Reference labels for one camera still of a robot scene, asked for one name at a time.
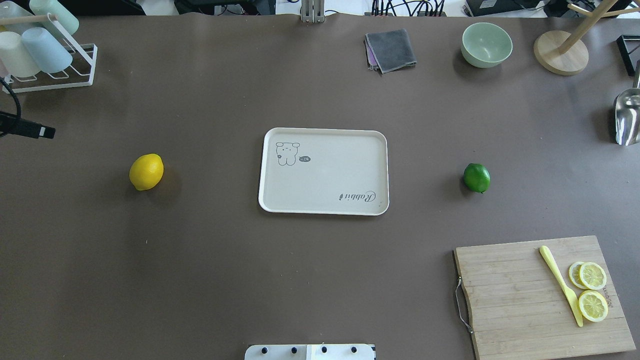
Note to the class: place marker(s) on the green lime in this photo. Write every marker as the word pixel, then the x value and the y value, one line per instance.
pixel 476 177

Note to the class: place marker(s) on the yellow lemon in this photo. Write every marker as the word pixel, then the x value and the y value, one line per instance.
pixel 146 171

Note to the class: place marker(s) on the cream rabbit tray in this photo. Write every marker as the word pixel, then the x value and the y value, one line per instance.
pixel 324 171

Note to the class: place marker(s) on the grey folded cloth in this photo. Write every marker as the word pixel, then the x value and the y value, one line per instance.
pixel 389 51

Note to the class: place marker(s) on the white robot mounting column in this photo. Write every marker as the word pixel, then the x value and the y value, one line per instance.
pixel 323 351

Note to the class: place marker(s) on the mint green bowl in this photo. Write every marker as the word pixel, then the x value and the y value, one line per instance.
pixel 486 45

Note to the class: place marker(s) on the yellow plastic knife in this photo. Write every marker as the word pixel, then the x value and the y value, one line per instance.
pixel 570 295

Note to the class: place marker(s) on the bamboo cutting board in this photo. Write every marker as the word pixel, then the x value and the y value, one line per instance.
pixel 517 310

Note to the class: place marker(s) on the lemon slice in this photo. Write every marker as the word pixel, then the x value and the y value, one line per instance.
pixel 593 306
pixel 592 276
pixel 573 273

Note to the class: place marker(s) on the wooden mug tree stand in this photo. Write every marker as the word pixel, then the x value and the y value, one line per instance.
pixel 564 53

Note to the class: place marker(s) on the light blue plastic cup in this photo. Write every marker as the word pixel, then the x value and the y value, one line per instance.
pixel 47 52

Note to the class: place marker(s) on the mint green plastic cup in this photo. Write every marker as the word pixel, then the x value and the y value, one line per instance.
pixel 55 8

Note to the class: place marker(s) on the silver metal scoop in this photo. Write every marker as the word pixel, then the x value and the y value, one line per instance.
pixel 627 113

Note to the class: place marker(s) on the cream white plastic cup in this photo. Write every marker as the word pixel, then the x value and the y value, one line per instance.
pixel 15 56

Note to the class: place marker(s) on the aluminium frame post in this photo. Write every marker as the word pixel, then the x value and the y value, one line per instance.
pixel 312 11

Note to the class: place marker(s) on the white wire cup rack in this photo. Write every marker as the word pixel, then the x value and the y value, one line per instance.
pixel 81 73

